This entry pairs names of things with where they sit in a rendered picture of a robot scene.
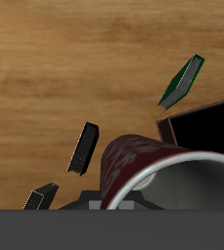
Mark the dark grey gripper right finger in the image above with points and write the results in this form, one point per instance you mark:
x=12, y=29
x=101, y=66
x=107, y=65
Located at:
x=139, y=201

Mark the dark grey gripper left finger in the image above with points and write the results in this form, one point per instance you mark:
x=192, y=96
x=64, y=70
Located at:
x=84, y=200

